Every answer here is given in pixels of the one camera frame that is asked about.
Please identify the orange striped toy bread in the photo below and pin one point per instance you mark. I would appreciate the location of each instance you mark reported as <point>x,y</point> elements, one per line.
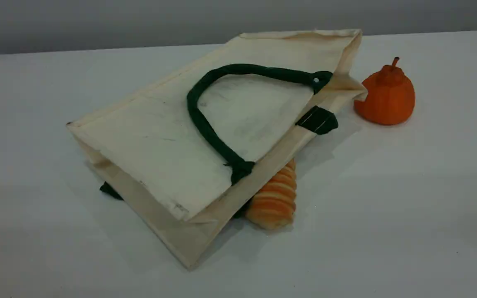
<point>275,203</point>

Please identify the orange toy fruit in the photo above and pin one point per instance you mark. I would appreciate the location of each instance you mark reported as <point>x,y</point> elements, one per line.
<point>387,99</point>

